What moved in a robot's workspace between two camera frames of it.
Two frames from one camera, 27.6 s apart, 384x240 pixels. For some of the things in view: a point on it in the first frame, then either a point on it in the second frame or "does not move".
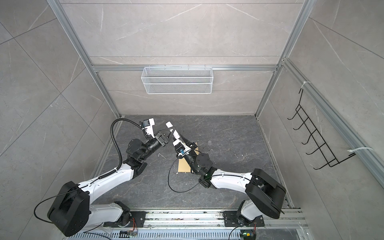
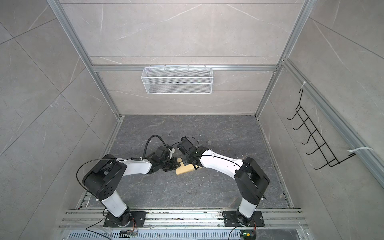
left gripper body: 161,141 -> 172,164
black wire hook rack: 332,160 does not move
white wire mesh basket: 178,80 does not move
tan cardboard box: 183,166 does not move
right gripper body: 194,146 -> 186,160
